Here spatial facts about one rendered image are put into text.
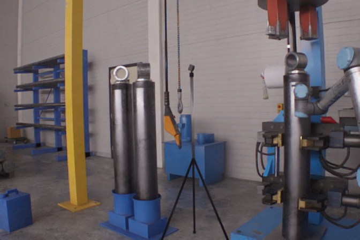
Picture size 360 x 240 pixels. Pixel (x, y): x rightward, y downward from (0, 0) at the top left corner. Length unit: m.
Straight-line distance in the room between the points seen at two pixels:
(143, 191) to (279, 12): 1.94
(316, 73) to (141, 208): 2.02
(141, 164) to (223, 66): 2.80
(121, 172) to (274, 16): 2.01
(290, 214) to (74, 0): 3.34
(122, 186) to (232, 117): 2.53
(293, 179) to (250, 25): 3.08
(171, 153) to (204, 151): 0.65
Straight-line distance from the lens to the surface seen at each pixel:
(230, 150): 5.13
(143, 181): 2.89
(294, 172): 2.47
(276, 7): 2.41
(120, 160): 3.08
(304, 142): 2.36
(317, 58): 2.88
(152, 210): 2.95
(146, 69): 2.84
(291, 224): 2.61
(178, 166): 4.88
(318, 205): 2.50
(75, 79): 3.84
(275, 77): 3.42
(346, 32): 4.51
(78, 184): 3.94
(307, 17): 2.69
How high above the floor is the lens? 1.27
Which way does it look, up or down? 1 degrees down
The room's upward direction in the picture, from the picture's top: 1 degrees counter-clockwise
